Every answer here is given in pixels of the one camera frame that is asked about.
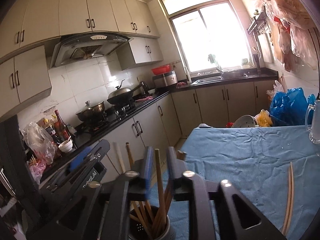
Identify wooden chopstick bundle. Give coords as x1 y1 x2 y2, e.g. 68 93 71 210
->
132 202 152 239
145 200 154 222
125 142 135 168
176 151 187 161

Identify wooden chopstick single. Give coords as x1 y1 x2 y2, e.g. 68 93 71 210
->
112 142 126 173

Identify long wooden chopstick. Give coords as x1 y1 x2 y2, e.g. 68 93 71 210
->
155 148 166 231

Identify black utensil holder cup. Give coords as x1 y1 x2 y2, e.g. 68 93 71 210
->
129 205 176 239

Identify dark wooden chopstick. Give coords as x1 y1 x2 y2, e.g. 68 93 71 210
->
283 161 296 236

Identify kitchen sink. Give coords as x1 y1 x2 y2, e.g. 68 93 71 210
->
191 71 248 86

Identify pink plastic bag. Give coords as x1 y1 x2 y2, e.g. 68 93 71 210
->
29 162 47 185

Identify white ceramic bowl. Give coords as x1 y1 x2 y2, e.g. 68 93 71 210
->
59 139 73 153

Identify blue towel table cloth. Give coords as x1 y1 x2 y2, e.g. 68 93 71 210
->
147 124 320 240

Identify dark sauce bottle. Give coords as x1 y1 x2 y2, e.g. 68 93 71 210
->
54 109 70 141

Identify white plastic bag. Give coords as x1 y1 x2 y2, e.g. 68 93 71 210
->
22 122 55 165

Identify gas stove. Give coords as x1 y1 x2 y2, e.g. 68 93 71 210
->
78 102 136 134

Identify wok with lid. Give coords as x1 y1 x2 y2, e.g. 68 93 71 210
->
107 80 142 105

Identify white colander bowl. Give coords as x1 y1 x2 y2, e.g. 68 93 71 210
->
232 115 258 128

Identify yellow plastic bag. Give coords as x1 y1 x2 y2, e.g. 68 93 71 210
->
255 109 273 127

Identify silver rice cooker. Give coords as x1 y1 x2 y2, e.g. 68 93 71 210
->
152 71 177 88

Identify red basin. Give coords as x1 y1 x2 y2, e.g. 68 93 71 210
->
151 64 171 75

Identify clear glass mug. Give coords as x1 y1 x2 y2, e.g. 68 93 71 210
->
305 100 320 145

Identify blue plastic bag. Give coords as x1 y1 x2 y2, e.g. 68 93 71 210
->
268 88 316 126

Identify range hood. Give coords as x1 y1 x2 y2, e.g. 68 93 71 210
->
50 31 131 68

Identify window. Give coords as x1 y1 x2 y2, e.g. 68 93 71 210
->
160 0 254 76

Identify hanging plastic bags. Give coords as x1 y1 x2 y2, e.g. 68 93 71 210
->
261 0 319 72

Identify wall utensil rack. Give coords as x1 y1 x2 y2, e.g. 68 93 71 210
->
247 8 270 36

